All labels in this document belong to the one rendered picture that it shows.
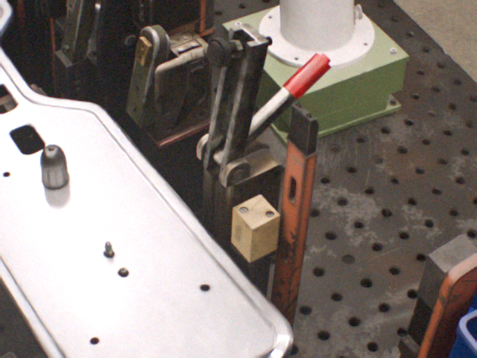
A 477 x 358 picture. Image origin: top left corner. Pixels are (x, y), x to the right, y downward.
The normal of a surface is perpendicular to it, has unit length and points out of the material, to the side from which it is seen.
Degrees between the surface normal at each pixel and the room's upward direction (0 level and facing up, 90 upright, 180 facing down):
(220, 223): 90
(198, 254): 0
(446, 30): 0
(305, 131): 90
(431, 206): 0
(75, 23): 78
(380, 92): 90
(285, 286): 90
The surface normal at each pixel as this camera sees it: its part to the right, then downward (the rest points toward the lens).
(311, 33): -0.20, 0.71
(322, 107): 0.47, 0.65
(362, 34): -0.04, -0.69
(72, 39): -0.80, 0.24
